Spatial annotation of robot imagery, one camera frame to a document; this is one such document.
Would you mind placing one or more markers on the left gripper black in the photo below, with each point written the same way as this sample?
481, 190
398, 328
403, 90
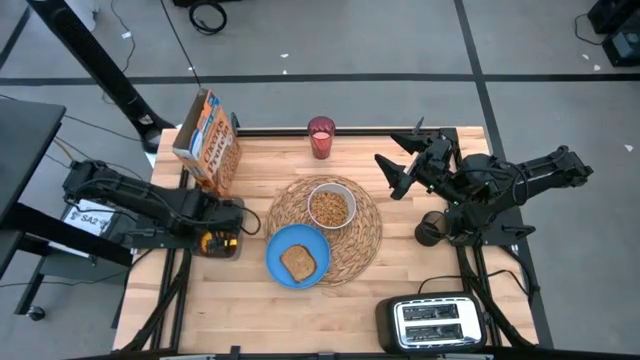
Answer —
222, 217

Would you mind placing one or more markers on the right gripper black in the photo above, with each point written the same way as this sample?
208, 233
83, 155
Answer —
435, 162

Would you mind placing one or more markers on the round woven straw placemat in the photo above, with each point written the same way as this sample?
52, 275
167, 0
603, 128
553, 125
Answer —
360, 240

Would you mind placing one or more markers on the red plastic tumbler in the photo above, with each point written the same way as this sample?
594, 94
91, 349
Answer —
321, 140

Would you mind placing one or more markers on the orange Cheerios Protein cereal box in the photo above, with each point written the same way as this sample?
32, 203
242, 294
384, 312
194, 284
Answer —
210, 145

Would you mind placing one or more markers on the blue plate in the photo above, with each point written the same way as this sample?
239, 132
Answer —
280, 235

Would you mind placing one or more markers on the black mesh cup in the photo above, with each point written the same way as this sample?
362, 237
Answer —
429, 230

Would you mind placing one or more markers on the black aluminium table frame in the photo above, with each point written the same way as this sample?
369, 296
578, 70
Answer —
270, 132

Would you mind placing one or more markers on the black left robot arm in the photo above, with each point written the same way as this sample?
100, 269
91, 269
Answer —
140, 200

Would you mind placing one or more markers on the grey translucent plastic bin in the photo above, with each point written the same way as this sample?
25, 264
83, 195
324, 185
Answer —
237, 252

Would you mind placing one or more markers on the brown toast slice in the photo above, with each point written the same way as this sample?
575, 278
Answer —
298, 262

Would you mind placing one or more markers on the black equipment case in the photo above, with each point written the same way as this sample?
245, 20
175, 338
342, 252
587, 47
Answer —
622, 45

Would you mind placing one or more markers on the brown cereal pieces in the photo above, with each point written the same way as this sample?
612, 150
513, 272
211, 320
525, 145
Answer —
330, 209

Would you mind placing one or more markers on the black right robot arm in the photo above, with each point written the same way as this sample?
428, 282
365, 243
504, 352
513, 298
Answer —
540, 172

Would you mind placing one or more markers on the black caster wheel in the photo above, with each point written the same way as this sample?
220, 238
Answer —
36, 313

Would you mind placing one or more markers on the white ceramic bowl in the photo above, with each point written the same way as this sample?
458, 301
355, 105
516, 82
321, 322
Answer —
314, 192

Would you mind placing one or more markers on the black and silver toaster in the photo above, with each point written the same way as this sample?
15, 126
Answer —
432, 322

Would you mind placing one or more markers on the black desk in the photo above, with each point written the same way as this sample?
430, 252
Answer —
25, 145

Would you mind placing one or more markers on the white paper label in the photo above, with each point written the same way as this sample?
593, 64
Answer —
90, 220

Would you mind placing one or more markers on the red yellow apple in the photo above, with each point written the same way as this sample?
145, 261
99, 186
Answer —
205, 243

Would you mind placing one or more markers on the black slanted stand pole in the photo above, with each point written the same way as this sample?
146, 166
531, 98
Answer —
100, 65

